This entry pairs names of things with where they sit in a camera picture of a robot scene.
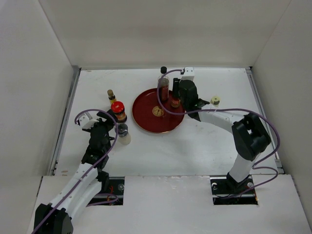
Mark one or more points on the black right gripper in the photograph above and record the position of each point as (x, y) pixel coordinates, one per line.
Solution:
(176, 87)

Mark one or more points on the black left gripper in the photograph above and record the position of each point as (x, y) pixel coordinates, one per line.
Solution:
(109, 123)

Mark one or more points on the yellow cap red sauce bottle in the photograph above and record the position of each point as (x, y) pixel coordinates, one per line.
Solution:
(175, 101)

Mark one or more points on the red lid chili sauce jar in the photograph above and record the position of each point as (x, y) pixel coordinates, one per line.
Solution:
(119, 111)

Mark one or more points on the tall dark bottle red label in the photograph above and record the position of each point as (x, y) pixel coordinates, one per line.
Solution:
(164, 85)

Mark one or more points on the yellow label gold cap bottle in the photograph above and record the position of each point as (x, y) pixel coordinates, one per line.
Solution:
(111, 96)

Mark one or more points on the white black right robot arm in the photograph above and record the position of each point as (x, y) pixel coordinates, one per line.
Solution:
(250, 135)

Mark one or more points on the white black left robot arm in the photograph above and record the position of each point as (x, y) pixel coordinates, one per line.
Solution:
(58, 216)

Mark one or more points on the clear grinder with black top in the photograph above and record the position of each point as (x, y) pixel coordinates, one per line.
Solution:
(123, 134)

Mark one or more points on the red round lacquer tray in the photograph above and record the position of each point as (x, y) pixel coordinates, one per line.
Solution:
(149, 115)

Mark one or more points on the pale squeeze bottle yellow cap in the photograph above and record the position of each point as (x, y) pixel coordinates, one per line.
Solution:
(215, 101)

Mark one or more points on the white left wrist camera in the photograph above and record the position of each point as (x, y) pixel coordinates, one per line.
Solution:
(86, 121)

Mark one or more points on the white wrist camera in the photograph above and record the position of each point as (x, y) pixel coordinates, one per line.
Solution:
(86, 121)
(188, 73)

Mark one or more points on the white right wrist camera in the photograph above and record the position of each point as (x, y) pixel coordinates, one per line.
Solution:
(188, 73)

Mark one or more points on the left aluminium table rail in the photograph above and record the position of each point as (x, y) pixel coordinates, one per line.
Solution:
(65, 118)

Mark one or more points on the aluminium table rail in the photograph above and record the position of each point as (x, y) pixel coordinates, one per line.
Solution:
(156, 67)
(262, 112)
(65, 118)

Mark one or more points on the back aluminium table rail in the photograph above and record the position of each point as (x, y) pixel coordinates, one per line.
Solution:
(156, 67)

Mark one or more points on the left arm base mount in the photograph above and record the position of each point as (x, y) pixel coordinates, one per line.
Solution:
(111, 195)

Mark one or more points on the right aluminium table rail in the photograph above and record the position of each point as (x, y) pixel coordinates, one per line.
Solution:
(262, 112)

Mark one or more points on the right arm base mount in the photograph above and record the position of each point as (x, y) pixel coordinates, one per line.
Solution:
(225, 194)

